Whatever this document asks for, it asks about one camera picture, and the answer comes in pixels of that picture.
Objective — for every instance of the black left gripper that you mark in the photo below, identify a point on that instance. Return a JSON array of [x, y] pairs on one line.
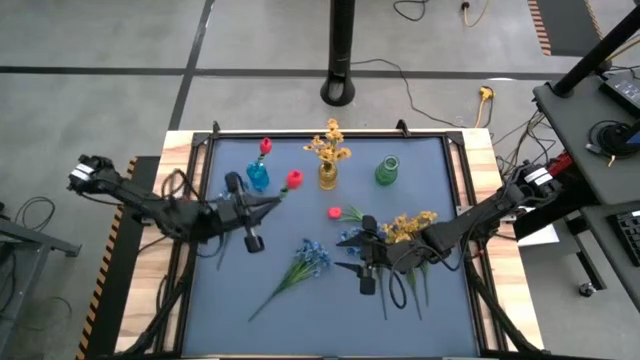
[[232, 215]]

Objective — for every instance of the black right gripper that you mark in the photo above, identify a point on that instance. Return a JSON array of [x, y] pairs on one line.
[[385, 257]]

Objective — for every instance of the red artificial tulip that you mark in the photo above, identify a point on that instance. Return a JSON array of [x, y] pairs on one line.
[[294, 179], [265, 145], [334, 213]]

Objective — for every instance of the yellow artificial flower bunch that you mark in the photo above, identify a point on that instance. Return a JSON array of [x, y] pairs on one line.
[[426, 217], [327, 150], [400, 227]]

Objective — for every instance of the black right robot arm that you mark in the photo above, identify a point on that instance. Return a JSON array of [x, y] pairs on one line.
[[480, 215]]

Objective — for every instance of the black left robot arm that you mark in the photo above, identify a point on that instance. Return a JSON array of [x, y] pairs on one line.
[[145, 202]]

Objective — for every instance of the blue glass vase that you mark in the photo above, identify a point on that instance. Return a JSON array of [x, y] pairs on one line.
[[258, 177]]

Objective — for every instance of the yellow glass vase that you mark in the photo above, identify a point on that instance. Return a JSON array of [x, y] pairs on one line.
[[328, 177]]

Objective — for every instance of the green glass vase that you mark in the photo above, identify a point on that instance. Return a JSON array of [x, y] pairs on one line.
[[386, 172]]

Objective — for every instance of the black beam with hazard stripes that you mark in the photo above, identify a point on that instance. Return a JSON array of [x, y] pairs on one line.
[[117, 280]]

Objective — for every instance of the white paper sheet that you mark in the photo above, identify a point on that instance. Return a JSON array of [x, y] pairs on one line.
[[540, 235]]

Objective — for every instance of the black pole with round base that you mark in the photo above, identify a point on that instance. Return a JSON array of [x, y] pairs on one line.
[[341, 40]]

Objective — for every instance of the grey metal stand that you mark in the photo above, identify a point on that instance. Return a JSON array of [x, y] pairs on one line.
[[35, 239]]

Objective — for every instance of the red power strip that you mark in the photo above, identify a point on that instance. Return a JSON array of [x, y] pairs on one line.
[[564, 161]]

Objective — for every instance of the black caster wheel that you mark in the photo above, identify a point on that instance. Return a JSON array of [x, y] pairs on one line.
[[586, 289]]

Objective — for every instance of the grey side table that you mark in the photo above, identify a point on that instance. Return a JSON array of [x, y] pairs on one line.
[[575, 130]]

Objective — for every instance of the black keyboard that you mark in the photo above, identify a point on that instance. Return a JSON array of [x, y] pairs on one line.
[[627, 237]]

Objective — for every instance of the blue screen device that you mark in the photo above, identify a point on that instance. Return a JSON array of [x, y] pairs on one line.
[[634, 137]]

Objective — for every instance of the black mat with striped edge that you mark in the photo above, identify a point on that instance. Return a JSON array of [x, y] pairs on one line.
[[565, 25]]

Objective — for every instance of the black slanted pole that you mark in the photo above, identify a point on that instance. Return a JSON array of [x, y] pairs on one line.
[[595, 52]]

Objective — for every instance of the black electronic device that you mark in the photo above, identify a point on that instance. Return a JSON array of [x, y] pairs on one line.
[[622, 90]]

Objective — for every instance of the black aluminium table frame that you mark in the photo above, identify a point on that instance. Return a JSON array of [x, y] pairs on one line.
[[240, 135]]

